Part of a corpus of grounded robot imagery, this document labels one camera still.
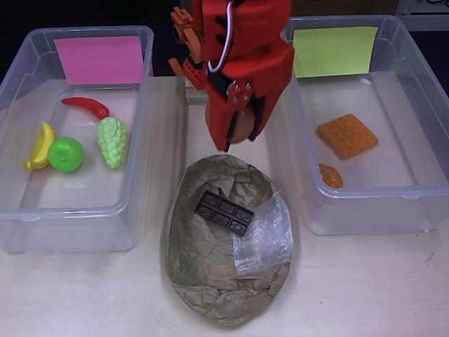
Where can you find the red toy chili pepper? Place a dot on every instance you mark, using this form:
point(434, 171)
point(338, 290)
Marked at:
point(89, 105)

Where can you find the yellow toy banana bunch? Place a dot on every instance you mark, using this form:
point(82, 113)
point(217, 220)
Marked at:
point(43, 147)

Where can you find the pink sticky note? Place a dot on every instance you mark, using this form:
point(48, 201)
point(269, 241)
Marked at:
point(100, 59)

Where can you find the orange table clamp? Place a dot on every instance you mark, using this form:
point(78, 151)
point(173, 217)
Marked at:
point(184, 31)

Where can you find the light green toy lettuce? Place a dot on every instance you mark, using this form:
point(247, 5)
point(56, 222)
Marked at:
point(112, 140)

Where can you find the red robot arm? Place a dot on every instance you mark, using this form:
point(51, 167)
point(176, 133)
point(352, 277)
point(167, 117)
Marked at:
point(252, 21)

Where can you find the clear plastic bin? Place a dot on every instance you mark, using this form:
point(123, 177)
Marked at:
point(396, 175)
point(87, 196)

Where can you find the brown toy chocolate bar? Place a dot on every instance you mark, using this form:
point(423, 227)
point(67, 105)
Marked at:
point(224, 212)

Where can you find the brown toy donut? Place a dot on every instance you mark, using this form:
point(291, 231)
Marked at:
point(243, 126)

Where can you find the red gripper black motor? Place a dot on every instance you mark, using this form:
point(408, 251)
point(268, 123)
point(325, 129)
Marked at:
point(267, 71)

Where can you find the orange toy croissant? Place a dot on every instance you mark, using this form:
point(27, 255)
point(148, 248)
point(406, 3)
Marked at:
point(331, 177)

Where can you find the yellow sticky note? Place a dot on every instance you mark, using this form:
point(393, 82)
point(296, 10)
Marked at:
point(335, 51)

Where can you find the orange toy waffle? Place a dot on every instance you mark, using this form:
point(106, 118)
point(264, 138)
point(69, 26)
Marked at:
point(347, 137)

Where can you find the green toy apple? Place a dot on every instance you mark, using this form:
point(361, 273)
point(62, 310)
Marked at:
point(65, 154)

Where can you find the crumpled brown paper bag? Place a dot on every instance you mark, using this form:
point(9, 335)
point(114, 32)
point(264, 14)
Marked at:
point(210, 274)

